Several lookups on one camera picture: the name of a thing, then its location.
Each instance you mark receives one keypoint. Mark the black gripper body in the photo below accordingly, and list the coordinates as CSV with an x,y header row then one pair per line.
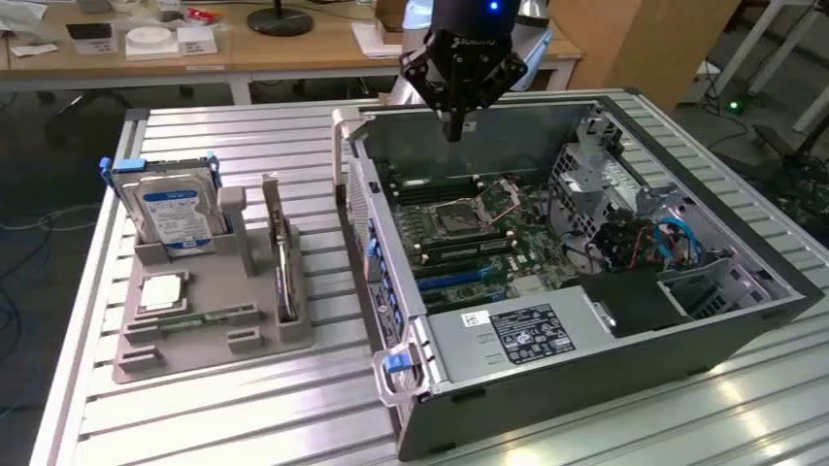
x,y
469,39

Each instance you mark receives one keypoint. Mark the graphics card with metal bracket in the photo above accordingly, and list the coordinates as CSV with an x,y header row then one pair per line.
x,y
284,272

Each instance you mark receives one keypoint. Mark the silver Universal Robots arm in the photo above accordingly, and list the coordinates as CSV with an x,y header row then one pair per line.
x,y
403,92

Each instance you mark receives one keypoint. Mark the white paper stack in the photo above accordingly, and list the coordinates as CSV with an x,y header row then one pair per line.
x,y
375,43

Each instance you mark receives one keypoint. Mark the brown cardboard box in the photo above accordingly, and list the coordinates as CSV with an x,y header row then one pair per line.
x,y
389,14

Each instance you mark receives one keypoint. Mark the wooden desk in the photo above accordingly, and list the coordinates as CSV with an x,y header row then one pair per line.
x,y
291,48

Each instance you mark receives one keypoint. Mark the wooden cabinet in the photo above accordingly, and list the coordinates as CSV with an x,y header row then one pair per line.
x,y
648,48

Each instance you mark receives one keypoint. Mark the black round lamp base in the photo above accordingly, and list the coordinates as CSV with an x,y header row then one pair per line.
x,y
279,22

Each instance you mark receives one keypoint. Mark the metal socket cover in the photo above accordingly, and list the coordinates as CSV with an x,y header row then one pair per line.
x,y
511,185

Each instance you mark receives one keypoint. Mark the metal disk bay cage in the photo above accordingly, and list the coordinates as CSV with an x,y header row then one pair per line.
x,y
582,189

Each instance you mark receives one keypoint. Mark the small white labelled box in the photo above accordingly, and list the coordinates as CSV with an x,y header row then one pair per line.
x,y
196,41

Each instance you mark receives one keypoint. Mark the red packet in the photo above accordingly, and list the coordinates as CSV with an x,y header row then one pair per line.
x,y
200,15

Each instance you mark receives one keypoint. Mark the device with green light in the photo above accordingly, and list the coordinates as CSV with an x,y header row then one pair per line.
x,y
733,105

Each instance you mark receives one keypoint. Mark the green RAM stick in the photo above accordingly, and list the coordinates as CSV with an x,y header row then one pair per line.
x,y
466,248
200,319

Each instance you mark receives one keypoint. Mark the green motherboard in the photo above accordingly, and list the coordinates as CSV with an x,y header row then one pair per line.
x,y
518,272

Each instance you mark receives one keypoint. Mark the white box with round dish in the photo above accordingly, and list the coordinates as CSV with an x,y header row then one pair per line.
x,y
150,43

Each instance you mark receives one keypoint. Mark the blue expansion slot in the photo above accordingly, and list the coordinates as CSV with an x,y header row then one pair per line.
x,y
453,280

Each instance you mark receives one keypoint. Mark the white box with black lid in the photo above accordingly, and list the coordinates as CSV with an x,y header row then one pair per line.
x,y
92,36

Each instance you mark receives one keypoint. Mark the black chair base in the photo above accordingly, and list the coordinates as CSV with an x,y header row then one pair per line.
x,y
84,104

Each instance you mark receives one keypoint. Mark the grey parts rack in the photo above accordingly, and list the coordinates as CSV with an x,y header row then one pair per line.
x,y
214,286

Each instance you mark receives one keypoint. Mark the grey power supply unit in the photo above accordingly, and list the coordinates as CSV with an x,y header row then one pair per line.
x,y
466,349

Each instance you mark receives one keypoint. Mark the white paper note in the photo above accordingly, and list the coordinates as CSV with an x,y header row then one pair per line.
x,y
32,49

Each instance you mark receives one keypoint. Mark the blue case latch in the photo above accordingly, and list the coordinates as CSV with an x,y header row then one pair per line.
x,y
397,364

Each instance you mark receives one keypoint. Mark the silver CPU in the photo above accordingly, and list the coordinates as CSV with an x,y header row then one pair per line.
x,y
160,292

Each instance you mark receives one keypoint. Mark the black open PC case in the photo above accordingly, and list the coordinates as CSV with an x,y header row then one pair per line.
x,y
582,388

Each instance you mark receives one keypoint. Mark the white table frame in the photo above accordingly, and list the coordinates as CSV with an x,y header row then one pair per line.
x,y
809,114

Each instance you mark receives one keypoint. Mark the hard disk with blue bracket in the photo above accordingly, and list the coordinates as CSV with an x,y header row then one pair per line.
x,y
171,213

